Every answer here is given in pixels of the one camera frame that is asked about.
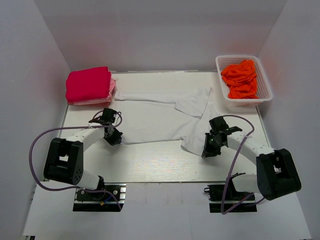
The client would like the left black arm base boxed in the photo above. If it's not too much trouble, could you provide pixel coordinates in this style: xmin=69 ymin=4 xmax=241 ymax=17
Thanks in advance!
xmin=72 ymin=183 xmax=127 ymax=213

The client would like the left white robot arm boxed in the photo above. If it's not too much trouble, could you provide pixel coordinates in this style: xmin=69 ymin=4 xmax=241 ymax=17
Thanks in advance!
xmin=43 ymin=108 xmax=123 ymax=200

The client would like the folded magenta t shirt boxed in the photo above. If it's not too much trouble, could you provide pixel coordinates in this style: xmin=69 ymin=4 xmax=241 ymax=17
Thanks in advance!
xmin=65 ymin=66 xmax=112 ymax=104

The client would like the orange t shirt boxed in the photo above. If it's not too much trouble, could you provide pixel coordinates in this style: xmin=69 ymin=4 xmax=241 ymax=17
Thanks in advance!
xmin=221 ymin=60 xmax=259 ymax=99

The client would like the white plastic basket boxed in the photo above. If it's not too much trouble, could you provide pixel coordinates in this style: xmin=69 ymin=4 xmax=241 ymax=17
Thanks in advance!
xmin=215 ymin=55 xmax=273 ymax=107

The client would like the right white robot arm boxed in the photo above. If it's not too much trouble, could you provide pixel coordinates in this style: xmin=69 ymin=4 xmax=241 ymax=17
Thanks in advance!
xmin=202 ymin=116 xmax=302 ymax=201

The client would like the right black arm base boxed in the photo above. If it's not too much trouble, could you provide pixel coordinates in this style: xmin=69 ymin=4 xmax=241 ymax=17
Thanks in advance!
xmin=203 ymin=180 xmax=257 ymax=213

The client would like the white t shirt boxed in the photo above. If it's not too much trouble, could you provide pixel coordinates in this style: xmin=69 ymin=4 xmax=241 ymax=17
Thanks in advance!
xmin=114 ymin=87 xmax=219 ymax=156

